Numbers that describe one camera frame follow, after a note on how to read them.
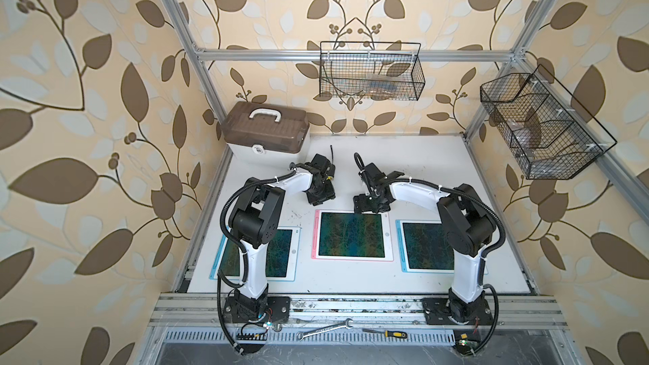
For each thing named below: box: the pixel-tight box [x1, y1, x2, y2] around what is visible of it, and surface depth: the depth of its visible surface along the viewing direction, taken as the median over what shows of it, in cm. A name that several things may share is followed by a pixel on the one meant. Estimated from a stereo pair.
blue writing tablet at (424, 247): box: [395, 219, 455, 274], surface depth 88 cm
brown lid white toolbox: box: [220, 100, 311, 169], surface depth 101 cm
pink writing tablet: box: [310, 209, 394, 262], surface depth 91 cm
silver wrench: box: [295, 317, 355, 341], surface depth 73 cm
